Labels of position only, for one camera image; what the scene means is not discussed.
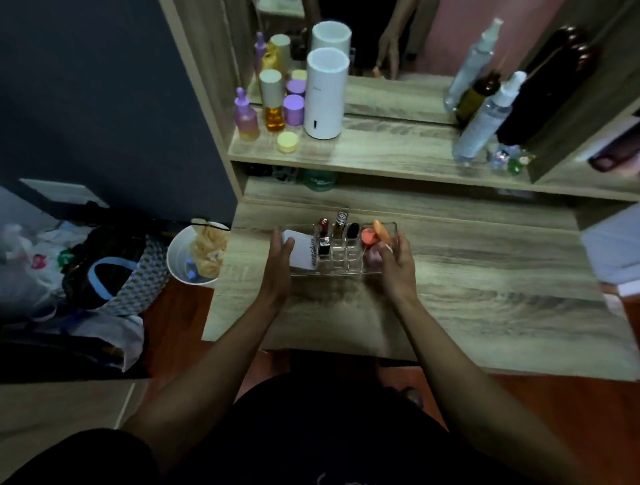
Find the person's right hand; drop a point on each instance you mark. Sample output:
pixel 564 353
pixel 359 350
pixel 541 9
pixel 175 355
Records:
pixel 400 277

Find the person's left hand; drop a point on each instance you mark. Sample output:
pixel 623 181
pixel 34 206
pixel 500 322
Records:
pixel 275 280

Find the person's right thumb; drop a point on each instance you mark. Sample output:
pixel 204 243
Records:
pixel 383 252

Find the person's left thumb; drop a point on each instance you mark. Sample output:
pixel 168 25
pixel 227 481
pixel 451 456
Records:
pixel 288 252

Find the clear acrylic makeup organizer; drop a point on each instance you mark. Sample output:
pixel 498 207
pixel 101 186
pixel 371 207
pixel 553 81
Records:
pixel 345 260

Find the person's left forearm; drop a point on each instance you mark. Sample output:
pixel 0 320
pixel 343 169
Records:
pixel 210 379

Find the person's right forearm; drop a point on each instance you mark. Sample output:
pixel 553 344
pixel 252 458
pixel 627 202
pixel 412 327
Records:
pixel 475 394

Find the white cosmetic tube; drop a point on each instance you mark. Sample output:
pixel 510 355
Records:
pixel 303 252

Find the orange makeup sponge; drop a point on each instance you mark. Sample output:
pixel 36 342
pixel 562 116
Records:
pixel 382 232

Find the coral round compact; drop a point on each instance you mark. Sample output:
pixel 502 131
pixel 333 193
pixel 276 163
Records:
pixel 368 237

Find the black and silver lipstick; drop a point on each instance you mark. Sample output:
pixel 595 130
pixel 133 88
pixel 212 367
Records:
pixel 324 247

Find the black lipstick tube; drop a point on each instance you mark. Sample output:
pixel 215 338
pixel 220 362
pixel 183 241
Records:
pixel 353 231

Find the red lipstick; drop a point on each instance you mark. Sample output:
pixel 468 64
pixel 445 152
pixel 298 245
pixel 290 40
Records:
pixel 324 227

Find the patterned lipstick tube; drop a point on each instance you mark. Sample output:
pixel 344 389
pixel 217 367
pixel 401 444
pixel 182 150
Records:
pixel 341 223

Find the black and white container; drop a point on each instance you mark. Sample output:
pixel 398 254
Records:
pixel 285 175

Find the green jar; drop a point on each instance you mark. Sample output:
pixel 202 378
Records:
pixel 319 181

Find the yellow scrunchie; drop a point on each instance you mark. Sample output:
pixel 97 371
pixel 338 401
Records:
pixel 209 250

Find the wooden vanity table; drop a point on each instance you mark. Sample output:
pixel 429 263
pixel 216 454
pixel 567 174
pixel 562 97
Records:
pixel 475 280

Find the small yellow jar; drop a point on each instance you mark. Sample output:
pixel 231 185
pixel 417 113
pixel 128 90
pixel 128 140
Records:
pixel 287 142

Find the white round bin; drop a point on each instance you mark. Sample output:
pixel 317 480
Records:
pixel 176 260

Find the purple dropper bottle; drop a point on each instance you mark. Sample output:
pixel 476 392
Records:
pixel 247 120

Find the purple round jar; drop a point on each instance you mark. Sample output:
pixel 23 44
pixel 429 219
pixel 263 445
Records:
pixel 293 111

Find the amber bottle with beige cap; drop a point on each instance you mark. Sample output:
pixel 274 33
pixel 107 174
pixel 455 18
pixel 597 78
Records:
pixel 273 102

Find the small colourful figurines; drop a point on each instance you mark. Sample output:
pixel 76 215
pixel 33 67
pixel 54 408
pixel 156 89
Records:
pixel 511 160

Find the white cylindrical humidifier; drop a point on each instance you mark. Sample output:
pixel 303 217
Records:
pixel 325 95

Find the clear spray bottle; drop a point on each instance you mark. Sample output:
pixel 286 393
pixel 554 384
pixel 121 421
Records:
pixel 487 122

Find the person's black clothing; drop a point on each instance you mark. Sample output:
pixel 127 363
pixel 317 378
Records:
pixel 310 434

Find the mirror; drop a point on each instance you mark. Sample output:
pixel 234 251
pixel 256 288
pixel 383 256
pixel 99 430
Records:
pixel 400 45

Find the large dark brown bottle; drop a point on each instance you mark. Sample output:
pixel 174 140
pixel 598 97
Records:
pixel 542 97

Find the light grey cloth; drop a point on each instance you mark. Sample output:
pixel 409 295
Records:
pixel 615 250

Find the dark pink pouch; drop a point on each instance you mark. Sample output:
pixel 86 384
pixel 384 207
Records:
pixel 617 152

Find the white plastic bag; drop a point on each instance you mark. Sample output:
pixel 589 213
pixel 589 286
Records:
pixel 25 270

